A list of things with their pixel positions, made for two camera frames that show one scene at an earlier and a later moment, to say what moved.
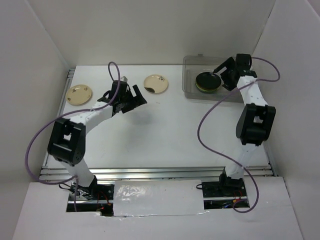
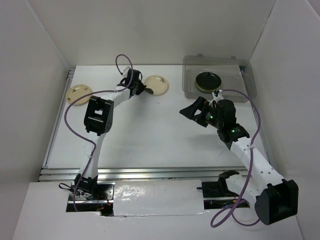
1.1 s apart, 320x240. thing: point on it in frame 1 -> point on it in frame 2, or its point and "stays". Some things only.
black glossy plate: (208, 80) stays
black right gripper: (230, 64) -> (201, 104)
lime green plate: (209, 91) stays
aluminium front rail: (194, 173) stays
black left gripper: (137, 100) -> (142, 87)
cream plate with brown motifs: (78, 94) stays
